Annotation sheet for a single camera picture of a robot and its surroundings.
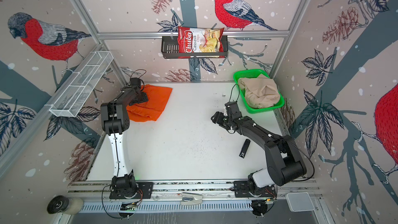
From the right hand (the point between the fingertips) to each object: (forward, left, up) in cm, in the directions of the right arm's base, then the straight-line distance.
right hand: (213, 122), depth 89 cm
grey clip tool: (-38, +10, -6) cm, 39 cm away
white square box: (-36, -41, -9) cm, 55 cm away
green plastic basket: (+45, -28, -1) cm, 53 cm away
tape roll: (-43, +60, +5) cm, 74 cm away
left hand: (+19, +53, -3) cm, 57 cm away
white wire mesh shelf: (-5, +68, +26) cm, 73 cm away
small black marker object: (-13, -18, -7) cm, 23 cm away
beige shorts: (+21, -31, +4) cm, 37 cm away
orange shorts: (+10, +43, -3) cm, 44 cm away
